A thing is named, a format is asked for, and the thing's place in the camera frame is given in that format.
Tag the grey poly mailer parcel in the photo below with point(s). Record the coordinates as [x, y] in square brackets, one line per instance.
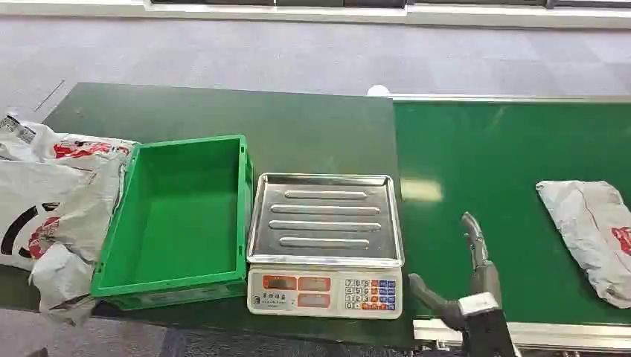
[589, 231]

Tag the green conveyor belt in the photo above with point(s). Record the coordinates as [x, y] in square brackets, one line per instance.
[493, 148]

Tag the green plastic crate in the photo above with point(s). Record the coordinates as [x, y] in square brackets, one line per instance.
[182, 222]

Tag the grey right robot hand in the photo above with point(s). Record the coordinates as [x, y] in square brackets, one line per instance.
[485, 325]

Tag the white round conveyor end cap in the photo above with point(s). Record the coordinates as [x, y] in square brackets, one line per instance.
[378, 90]

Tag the small crumpled white parcel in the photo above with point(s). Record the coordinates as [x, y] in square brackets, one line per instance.
[64, 286]

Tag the white electronic scale steel tray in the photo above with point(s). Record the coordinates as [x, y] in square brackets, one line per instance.
[324, 231]

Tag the silver conveyor side rail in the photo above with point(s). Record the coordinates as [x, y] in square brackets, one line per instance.
[567, 335]
[507, 98]

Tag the white parcel with shipping label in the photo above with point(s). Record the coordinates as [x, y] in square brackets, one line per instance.
[74, 145]

